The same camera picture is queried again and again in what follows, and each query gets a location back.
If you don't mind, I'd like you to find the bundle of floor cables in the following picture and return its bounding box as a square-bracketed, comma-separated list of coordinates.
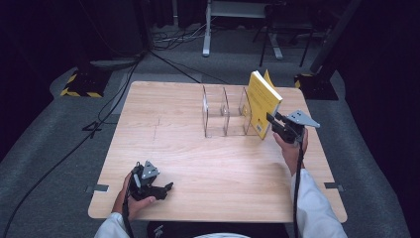
[152, 22, 214, 52]

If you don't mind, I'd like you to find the yellow book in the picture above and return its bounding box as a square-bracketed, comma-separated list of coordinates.
[245, 68, 284, 141]

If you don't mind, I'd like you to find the hand-held gripper black cable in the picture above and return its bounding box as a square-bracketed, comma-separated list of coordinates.
[121, 192, 136, 238]
[292, 130, 306, 238]

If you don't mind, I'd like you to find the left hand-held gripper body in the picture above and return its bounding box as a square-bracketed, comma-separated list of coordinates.
[128, 160, 166, 202]

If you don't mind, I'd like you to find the right hand-held gripper black cable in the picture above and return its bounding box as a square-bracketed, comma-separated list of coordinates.
[292, 130, 306, 238]

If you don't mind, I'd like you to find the grey floor tape strip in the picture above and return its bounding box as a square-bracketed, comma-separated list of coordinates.
[323, 180, 345, 193]
[84, 183, 110, 194]

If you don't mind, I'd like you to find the person's right hand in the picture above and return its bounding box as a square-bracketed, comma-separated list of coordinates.
[272, 128, 310, 177]

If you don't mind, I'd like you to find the black yellow striped stand base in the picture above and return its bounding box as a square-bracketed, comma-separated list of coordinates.
[59, 67, 112, 99]
[293, 72, 340, 101]

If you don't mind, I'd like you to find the white desk frame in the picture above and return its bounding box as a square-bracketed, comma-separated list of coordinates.
[201, 0, 285, 61]

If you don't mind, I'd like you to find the black metal chair frame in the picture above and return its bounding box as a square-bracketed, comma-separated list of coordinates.
[252, 2, 316, 69]

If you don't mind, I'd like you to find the grey flat stand foot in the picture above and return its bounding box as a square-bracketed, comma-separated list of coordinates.
[89, 57, 144, 71]

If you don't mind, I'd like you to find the person's left hand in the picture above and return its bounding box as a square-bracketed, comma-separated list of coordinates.
[111, 172, 158, 222]

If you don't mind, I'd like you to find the clear acrylic book holder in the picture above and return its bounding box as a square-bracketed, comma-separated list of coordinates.
[201, 84, 263, 140]

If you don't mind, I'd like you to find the long black floor cable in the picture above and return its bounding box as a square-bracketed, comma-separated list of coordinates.
[0, 59, 142, 238]

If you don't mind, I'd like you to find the thin black floor cable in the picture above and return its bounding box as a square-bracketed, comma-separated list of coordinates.
[148, 49, 231, 85]

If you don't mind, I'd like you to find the black floor tape cross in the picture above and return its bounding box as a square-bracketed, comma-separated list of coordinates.
[81, 120, 104, 140]

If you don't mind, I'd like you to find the slanted black stand pole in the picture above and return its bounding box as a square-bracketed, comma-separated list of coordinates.
[309, 0, 364, 74]

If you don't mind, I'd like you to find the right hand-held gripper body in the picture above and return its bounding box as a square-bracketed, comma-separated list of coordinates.
[272, 109, 322, 145]

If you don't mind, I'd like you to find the left hand-held gripper black cable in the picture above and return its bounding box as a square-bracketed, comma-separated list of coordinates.
[121, 192, 136, 238]

